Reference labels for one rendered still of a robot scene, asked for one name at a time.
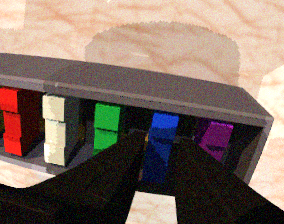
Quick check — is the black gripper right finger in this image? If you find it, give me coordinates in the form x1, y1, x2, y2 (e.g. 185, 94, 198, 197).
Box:
174, 139, 284, 224

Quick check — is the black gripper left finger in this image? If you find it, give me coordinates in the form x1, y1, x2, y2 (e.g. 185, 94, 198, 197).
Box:
0, 131, 146, 224

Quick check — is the grey fuse block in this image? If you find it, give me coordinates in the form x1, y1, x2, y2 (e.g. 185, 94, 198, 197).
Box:
0, 52, 275, 196

